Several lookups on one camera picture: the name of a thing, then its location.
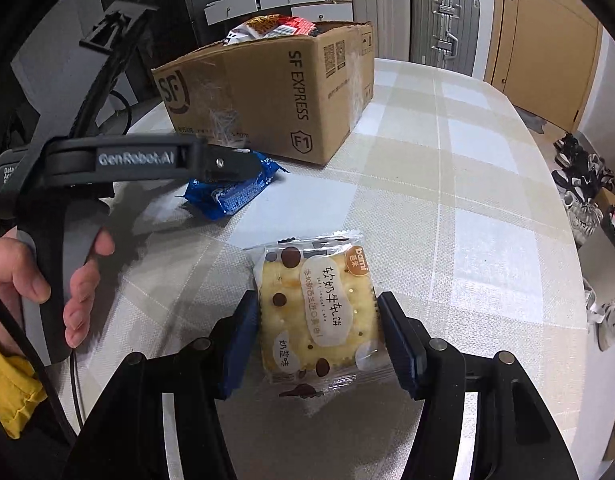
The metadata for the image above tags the wooden door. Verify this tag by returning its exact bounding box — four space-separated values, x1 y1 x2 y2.
485 0 601 133

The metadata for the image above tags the black cable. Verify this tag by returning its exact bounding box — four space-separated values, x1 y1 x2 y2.
0 284 88 441

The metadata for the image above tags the person's left hand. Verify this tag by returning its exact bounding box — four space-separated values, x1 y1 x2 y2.
0 229 115 349

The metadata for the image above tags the silver aluminium suitcase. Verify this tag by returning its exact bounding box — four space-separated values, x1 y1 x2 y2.
409 0 481 76

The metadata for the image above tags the shoestring potato snack bag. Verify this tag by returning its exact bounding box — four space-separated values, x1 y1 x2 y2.
222 14 319 46

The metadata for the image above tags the yellow shirt sleeve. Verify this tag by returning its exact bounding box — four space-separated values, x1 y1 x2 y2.
0 351 47 440

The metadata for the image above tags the beige hard suitcase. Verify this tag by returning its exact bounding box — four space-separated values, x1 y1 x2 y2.
352 0 411 62

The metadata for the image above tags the nougat cracker packet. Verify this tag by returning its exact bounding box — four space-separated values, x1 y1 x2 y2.
245 230 391 399

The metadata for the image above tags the blue snack packet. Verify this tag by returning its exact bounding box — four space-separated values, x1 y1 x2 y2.
182 150 286 221

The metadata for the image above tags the brown cardboard box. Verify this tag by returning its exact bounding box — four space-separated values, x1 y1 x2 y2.
152 22 375 166

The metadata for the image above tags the white drawer desk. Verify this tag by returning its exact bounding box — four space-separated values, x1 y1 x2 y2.
203 0 357 26

